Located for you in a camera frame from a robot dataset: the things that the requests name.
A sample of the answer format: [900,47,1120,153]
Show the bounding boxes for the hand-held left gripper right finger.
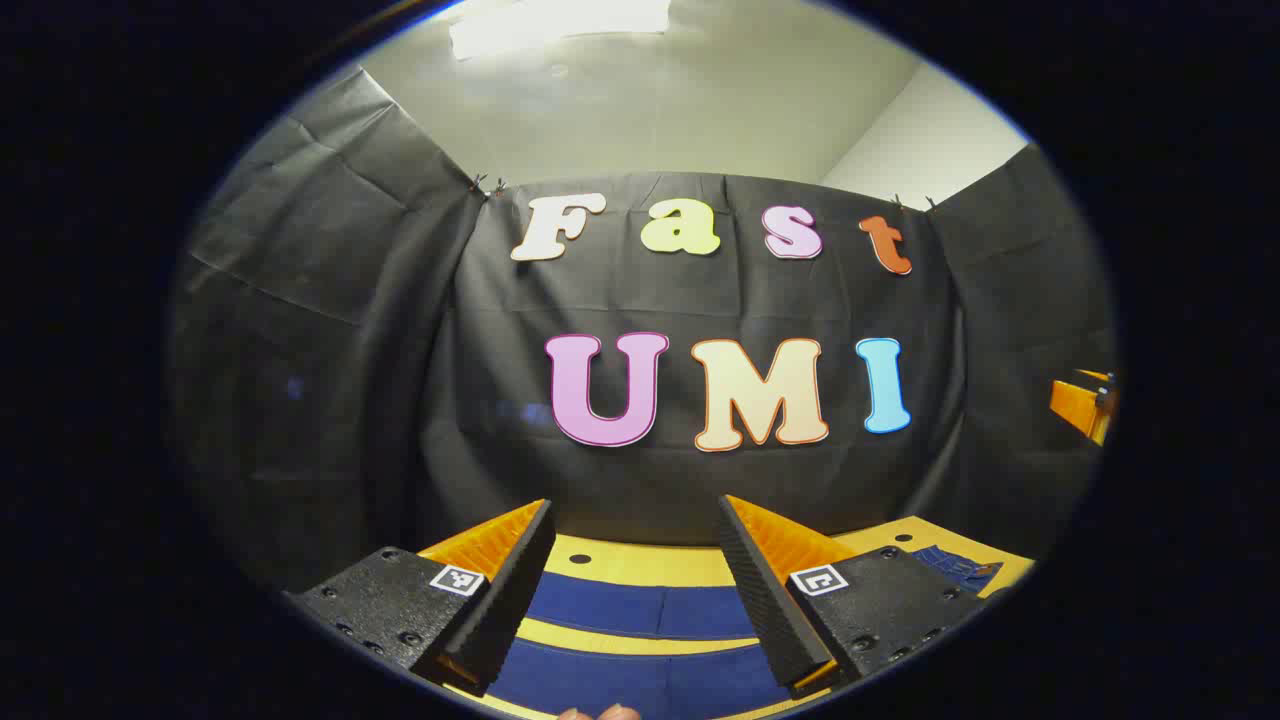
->
[716,494,993,701]

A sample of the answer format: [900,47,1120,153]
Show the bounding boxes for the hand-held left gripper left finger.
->
[283,497,558,699]

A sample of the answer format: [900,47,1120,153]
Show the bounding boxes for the blue denim jeans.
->
[487,545,1004,720]

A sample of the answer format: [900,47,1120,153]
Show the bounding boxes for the black backdrop cloth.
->
[165,65,1119,591]

